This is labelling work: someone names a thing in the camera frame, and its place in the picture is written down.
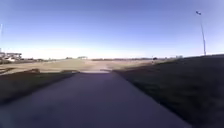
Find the grass slope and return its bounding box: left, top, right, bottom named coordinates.
left=113, top=53, right=224, bottom=128

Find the low building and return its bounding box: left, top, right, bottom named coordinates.
left=0, top=50, right=23, bottom=64

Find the tall street lamp pole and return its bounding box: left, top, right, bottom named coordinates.
left=195, top=10, right=208, bottom=56

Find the grey concrete path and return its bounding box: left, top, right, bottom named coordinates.
left=0, top=69, right=196, bottom=128

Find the flat grass field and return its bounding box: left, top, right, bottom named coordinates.
left=0, top=58, right=158, bottom=106

